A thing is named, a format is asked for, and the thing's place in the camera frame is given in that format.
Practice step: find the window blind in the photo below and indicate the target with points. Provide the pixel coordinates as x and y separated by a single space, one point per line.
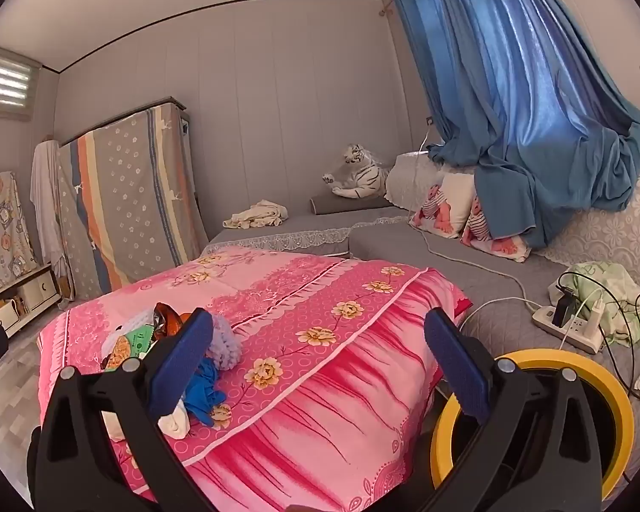
5 85

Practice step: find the white lilac crocheted piece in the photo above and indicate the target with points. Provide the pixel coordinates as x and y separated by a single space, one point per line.
225 344

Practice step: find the white low cabinet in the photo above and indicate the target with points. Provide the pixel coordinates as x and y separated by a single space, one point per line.
32 293

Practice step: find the white tiger plush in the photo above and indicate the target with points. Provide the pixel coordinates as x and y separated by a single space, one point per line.
360 176

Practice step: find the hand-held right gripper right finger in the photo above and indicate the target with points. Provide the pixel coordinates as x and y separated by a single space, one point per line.
458 365

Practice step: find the striped fabric wardrobe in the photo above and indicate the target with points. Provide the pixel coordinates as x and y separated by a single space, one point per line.
133 192

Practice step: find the grey bolster pillow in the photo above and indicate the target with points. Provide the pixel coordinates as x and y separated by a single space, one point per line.
346 205

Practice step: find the white charger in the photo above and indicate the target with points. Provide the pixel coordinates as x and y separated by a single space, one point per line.
596 315

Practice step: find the pink floral blanket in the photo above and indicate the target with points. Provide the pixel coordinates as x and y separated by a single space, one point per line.
325 384

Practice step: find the food print packet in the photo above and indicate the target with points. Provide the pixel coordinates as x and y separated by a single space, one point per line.
118 353

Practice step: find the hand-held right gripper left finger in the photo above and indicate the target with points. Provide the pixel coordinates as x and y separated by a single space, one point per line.
184 365

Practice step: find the blue curtain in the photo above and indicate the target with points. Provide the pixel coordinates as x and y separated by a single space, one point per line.
512 90

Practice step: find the black charger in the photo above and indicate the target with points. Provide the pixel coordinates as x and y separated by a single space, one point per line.
564 309

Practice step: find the light green cloth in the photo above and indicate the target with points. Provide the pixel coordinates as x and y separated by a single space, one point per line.
608 282

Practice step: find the cream cloth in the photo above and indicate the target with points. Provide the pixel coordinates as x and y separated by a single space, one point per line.
256 214

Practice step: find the white power strip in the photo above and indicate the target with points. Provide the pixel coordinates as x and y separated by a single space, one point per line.
578 337

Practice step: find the white lace cushion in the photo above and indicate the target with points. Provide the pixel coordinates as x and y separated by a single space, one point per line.
410 181

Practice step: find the orange snack packet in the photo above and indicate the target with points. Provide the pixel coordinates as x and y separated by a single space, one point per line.
165 322

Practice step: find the cartoon print cloth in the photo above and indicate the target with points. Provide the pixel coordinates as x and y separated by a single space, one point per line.
0 234

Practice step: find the blue cloth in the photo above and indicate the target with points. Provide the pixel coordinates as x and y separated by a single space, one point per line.
202 394

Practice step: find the white hanging garment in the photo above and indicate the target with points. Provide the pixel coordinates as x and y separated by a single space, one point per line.
45 208

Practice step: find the yellow rimmed trash bin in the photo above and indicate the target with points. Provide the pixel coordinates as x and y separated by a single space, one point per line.
440 437

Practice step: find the green packet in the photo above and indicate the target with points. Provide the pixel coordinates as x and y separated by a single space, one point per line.
138 340

